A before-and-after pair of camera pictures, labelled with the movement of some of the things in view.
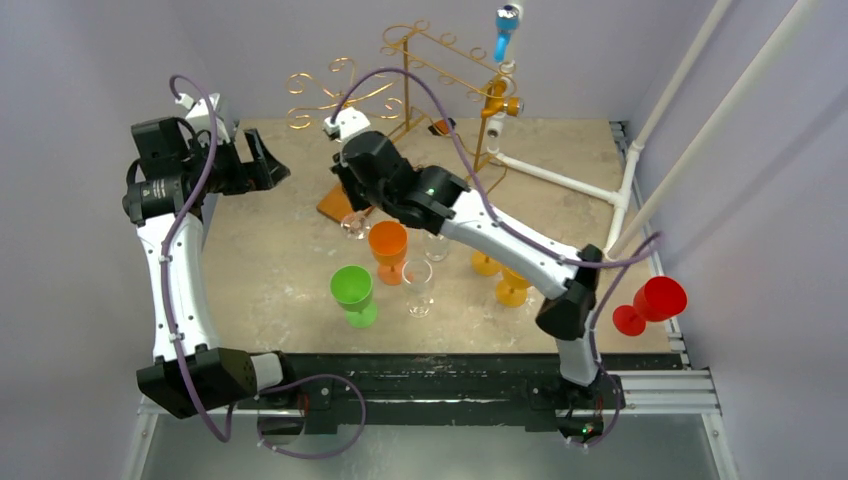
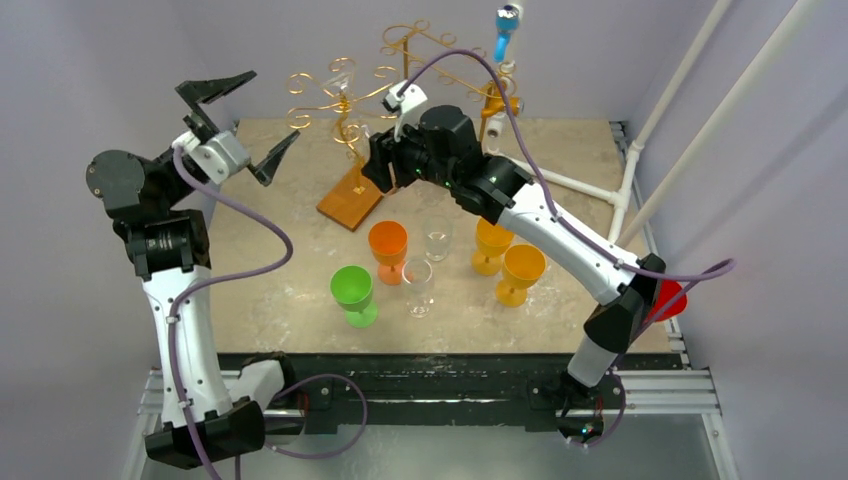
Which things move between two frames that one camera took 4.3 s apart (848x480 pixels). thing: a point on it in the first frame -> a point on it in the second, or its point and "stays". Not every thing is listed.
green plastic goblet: (352, 287) stays
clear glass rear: (436, 247) stays
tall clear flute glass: (355, 225) -> (342, 83)
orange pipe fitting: (513, 105) stays
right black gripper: (354, 196) -> (379, 163)
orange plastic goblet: (388, 239) stays
